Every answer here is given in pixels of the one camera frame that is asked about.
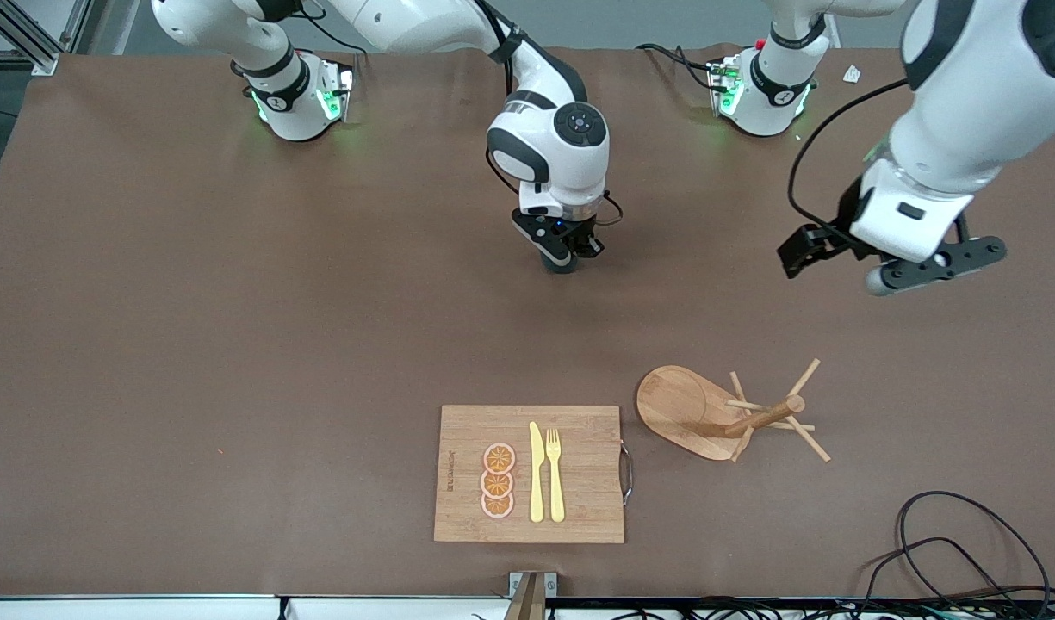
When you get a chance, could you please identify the aluminium frame profile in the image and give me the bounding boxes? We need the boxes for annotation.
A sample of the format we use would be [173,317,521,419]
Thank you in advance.
[0,0,93,77]

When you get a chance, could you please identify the long black looped cable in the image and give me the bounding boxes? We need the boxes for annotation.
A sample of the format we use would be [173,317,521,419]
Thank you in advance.
[896,490,1053,620]

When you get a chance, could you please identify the black left base cable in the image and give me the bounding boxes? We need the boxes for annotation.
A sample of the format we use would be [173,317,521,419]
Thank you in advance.
[636,43,724,91]

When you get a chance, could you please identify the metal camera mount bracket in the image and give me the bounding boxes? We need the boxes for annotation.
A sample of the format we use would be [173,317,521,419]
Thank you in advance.
[508,571,558,620]

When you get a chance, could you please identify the black base cable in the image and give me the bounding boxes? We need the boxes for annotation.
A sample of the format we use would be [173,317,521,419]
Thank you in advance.
[636,43,724,91]
[295,0,361,96]

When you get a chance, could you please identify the yellow plastic knife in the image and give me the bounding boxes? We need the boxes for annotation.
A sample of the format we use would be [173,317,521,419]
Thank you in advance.
[529,421,546,524]

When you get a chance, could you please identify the yellow plastic fork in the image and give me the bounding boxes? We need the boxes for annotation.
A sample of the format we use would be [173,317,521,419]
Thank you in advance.
[545,428,566,524]

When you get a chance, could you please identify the short black looped cable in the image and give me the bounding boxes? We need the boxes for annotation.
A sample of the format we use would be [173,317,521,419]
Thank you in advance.
[861,537,1015,620]

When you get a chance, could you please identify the black right base cable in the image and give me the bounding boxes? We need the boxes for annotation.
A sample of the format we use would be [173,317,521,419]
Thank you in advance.
[295,0,361,96]

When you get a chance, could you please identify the wooden cutting board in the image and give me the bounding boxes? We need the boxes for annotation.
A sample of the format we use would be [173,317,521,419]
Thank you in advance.
[433,405,636,545]

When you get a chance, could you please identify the wooden cup rack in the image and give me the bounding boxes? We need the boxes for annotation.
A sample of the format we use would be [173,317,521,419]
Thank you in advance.
[636,358,832,464]

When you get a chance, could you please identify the brown table cover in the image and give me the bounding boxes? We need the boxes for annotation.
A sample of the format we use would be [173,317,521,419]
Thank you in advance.
[0,43,1055,601]

